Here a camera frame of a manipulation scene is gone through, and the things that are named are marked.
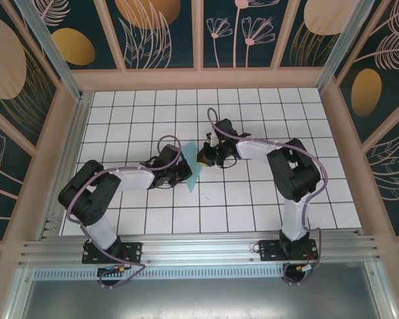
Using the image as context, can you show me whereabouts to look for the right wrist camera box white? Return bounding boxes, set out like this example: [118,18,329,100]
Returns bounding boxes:
[205,131,220,148]

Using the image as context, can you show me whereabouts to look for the slotted grey cable duct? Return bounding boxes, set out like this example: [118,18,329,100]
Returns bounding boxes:
[33,267,287,280]

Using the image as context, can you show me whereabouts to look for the grey metal sheet panel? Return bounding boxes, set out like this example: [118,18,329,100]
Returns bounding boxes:
[6,261,396,319]

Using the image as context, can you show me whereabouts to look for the light blue paper sheet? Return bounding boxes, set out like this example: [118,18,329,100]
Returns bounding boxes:
[180,142,203,193]

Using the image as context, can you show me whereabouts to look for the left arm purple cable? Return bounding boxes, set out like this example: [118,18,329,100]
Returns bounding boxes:
[67,134,183,289]

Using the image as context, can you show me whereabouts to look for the aluminium side rail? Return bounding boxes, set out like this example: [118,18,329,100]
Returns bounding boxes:
[36,92,94,241]

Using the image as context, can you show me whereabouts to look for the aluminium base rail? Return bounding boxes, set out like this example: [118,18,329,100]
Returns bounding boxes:
[18,231,382,266]

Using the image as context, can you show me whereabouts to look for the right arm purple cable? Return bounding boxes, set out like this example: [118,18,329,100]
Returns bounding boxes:
[207,108,327,286]

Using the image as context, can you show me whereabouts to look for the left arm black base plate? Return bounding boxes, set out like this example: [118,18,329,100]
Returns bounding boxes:
[82,241,143,265]

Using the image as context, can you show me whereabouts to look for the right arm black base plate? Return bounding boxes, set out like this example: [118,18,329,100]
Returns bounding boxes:
[258,239,319,262]

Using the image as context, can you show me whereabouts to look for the aluminium frame post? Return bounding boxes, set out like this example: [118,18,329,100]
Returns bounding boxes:
[14,0,84,101]
[316,0,376,98]

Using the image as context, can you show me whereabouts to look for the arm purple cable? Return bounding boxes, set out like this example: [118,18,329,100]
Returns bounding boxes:
[67,134,183,289]
[207,108,327,286]

